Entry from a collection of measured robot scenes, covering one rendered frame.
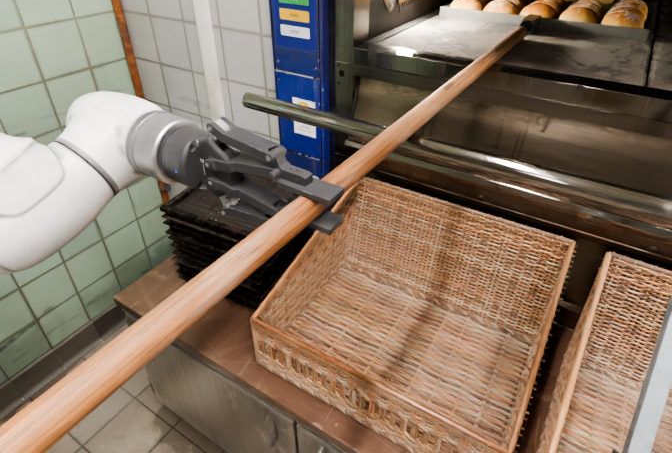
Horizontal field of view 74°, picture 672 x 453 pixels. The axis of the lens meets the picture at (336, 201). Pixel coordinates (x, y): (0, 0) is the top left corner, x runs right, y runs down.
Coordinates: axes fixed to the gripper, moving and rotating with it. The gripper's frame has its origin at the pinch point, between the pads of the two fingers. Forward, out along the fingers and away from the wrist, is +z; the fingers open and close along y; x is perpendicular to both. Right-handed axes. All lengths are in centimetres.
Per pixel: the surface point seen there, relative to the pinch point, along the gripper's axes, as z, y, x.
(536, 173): 19.2, 2.3, -24.9
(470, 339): 14, 60, -45
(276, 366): -20, 59, -12
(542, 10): 1, -3, -108
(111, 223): -121, 75, -36
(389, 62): -22, 4, -62
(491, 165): 13.3, 2.8, -24.6
